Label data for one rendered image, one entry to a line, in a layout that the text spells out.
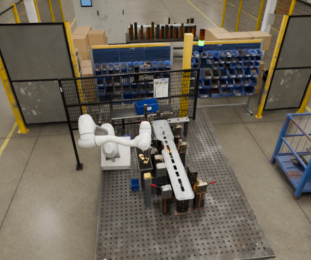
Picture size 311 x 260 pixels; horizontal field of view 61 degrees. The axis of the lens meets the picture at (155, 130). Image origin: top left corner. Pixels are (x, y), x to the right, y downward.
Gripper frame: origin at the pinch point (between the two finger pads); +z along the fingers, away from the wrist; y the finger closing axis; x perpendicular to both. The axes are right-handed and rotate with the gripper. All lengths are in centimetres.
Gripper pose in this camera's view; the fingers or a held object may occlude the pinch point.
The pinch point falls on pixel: (146, 157)
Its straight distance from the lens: 262.0
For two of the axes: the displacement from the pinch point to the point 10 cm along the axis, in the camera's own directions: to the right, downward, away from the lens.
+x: 1.7, -5.8, 8.0
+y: 9.8, 1.0, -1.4
